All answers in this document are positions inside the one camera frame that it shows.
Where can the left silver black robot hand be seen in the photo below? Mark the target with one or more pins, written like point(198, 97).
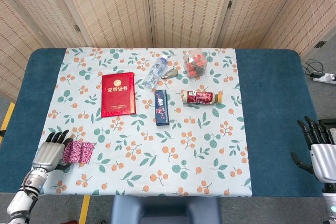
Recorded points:
point(48, 154)

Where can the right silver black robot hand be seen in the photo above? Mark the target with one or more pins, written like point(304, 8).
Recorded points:
point(324, 161)

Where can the pink patterned pouch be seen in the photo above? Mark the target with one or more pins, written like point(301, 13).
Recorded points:
point(71, 153)

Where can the pink patterned packet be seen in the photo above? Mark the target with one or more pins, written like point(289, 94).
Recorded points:
point(86, 151)

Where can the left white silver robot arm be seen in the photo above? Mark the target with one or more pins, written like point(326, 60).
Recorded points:
point(26, 190)

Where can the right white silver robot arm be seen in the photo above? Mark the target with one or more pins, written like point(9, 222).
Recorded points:
point(330, 200)

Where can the black box on floor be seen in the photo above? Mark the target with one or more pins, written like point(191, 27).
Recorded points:
point(328, 122)

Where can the yellow floor tape strip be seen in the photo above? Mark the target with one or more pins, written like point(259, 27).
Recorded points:
point(84, 209)
point(7, 117)

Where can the white power strip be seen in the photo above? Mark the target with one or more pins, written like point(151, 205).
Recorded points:
point(324, 78)

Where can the blue felt table cover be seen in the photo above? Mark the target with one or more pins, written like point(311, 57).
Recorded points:
point(273, 90)

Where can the red certificate folder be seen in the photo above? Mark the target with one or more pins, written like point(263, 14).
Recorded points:
point(118, 95)

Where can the floral orange berry tablecloth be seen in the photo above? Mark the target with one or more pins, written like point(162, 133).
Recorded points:
point(147, 155)

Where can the black screen hinge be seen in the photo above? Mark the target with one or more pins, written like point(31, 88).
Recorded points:
point(320, 44)

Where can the dark blue long box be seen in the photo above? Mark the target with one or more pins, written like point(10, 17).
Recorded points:
point(161, 107)

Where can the blue grey chair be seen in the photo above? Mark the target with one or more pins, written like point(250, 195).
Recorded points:
point(165, 208)

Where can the brass screen hinge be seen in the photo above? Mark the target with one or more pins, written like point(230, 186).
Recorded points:
point(76, 27)
point(230, 4)

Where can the clear plastic water bottle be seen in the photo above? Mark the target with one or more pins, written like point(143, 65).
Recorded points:
point(156, 72)

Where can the red Costa coffee bottle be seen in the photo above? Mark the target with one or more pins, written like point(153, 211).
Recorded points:
point(200, 97)

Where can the small oval metallic trinket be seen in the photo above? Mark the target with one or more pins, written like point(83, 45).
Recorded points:
point(170, 74)

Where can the clear box of red caps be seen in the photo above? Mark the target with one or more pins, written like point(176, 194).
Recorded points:
point(194, 64)

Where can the woven bamboo folding screen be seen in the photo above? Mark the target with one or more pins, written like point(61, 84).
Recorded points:
point(183, 11)

